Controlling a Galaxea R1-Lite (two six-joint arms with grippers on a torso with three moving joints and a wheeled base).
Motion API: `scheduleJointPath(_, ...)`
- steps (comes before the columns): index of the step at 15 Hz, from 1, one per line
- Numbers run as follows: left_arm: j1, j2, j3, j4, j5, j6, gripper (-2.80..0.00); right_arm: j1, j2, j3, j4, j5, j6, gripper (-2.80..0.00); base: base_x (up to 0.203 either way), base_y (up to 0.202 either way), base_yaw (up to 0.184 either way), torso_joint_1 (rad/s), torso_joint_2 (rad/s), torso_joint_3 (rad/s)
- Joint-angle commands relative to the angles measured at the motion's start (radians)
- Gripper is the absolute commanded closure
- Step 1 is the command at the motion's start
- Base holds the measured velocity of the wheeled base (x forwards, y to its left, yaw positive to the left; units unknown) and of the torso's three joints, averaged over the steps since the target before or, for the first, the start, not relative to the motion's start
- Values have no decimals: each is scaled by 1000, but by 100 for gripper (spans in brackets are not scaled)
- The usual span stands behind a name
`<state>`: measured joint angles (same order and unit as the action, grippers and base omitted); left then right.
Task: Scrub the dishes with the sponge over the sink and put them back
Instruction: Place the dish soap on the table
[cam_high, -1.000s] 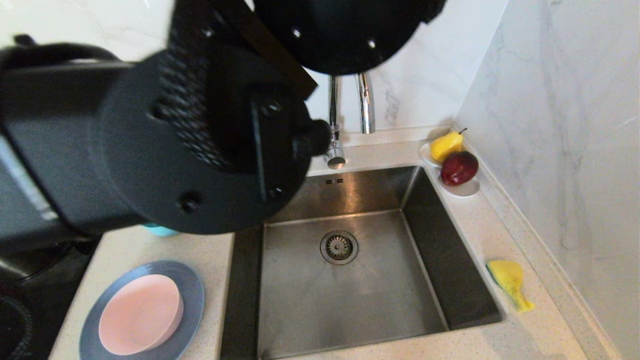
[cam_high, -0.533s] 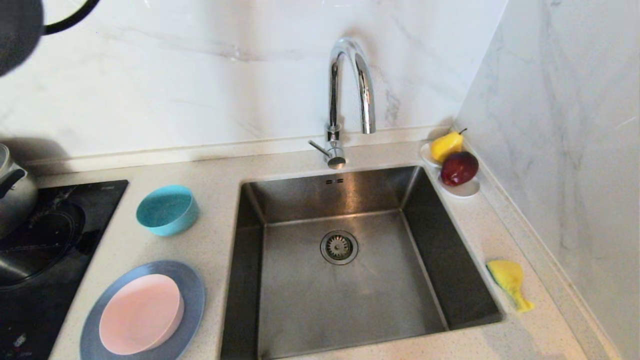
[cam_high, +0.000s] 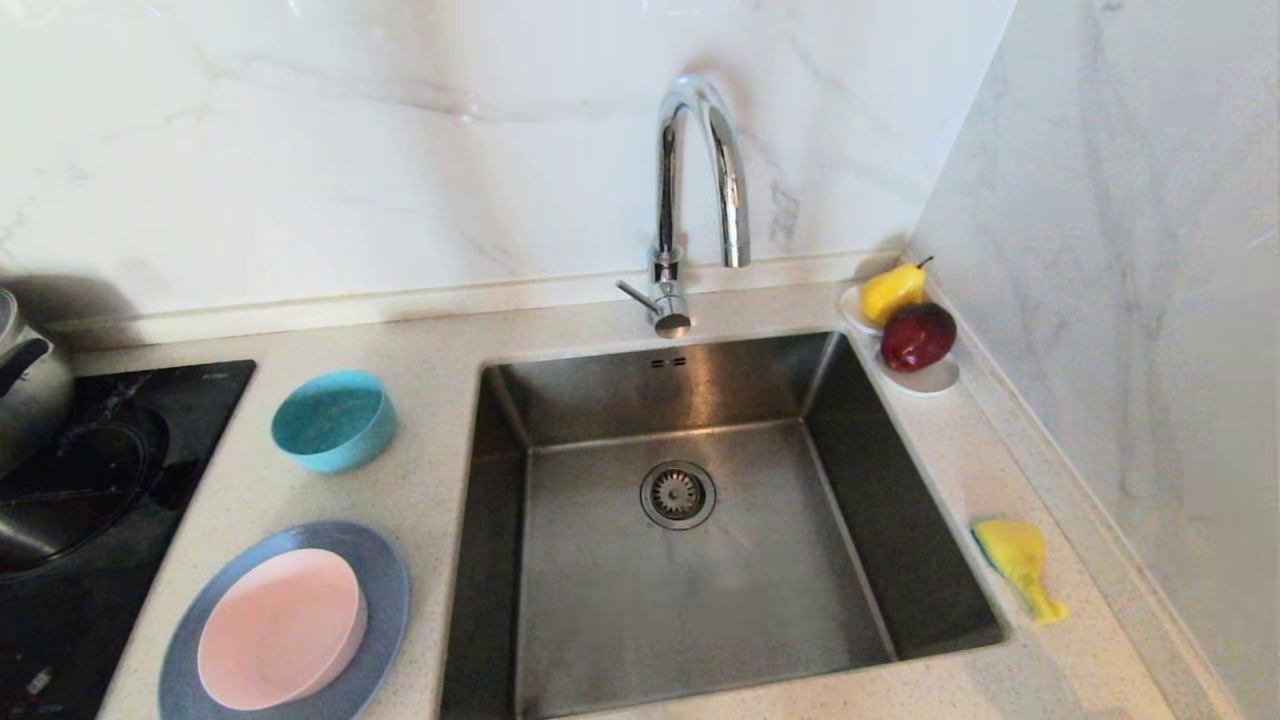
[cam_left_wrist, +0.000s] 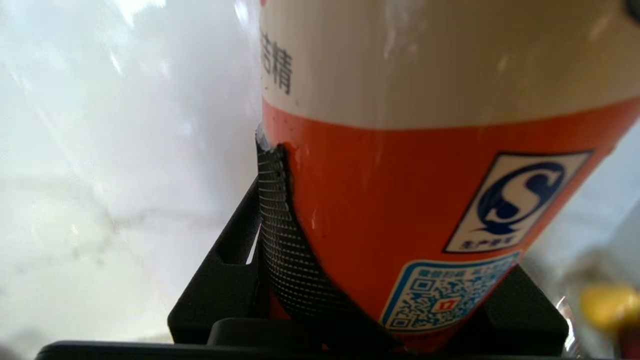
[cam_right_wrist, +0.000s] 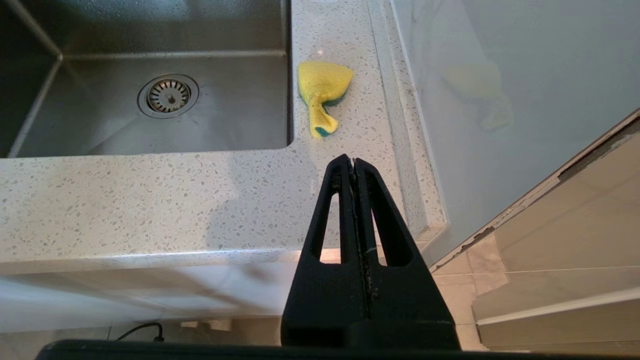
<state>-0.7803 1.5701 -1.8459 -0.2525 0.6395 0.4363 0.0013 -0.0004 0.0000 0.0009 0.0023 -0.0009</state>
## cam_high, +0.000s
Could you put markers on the black induction cooktop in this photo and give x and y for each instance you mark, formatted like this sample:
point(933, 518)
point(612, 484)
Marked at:
point(200, 400)

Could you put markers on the small white dish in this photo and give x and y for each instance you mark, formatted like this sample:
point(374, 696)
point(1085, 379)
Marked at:
point(852, 308)
point(927, 382)

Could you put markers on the dark red apple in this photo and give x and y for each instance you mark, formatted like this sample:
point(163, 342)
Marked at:
point(918, 336)

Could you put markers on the stainless steel sink basin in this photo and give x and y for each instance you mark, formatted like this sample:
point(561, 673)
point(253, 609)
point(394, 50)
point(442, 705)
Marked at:
point(700, 620)

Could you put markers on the round metal drain strainer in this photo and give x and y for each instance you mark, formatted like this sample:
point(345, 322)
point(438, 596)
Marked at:
point(678, 494)

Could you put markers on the pink bowl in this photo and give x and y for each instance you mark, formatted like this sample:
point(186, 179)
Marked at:
point(280, 630)

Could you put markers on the teal bowl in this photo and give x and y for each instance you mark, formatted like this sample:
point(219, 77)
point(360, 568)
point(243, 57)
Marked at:
point(333, 422)

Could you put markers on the blue-grey plate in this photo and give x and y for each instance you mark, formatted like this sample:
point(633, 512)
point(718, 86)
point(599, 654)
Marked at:
point(386, 590)

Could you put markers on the chrome gooseneck faucet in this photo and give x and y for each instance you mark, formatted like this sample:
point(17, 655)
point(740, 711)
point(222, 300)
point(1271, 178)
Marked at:
point(672, 288)

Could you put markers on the silver pot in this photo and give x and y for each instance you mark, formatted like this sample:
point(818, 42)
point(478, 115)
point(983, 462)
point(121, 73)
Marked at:
point(35, 400)

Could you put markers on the yellow sponge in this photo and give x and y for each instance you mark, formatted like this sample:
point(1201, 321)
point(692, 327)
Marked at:
point(1012, 550)

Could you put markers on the yellow pear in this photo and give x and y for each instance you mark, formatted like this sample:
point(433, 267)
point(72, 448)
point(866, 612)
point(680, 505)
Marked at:
point(892, 292)

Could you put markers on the black pan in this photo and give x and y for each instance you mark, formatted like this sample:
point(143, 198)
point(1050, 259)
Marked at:
point(90, 480)

